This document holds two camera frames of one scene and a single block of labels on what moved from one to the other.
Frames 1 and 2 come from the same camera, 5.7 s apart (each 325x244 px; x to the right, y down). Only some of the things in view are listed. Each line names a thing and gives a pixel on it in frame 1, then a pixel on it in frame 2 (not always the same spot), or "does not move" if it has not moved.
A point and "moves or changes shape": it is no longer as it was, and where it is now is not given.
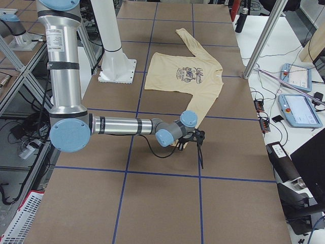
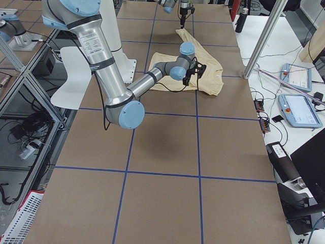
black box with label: [282, 162] does not move
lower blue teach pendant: [300, 110] does not move
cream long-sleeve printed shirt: [199, 75] moves or changes shape
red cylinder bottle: [235, 5] does not move
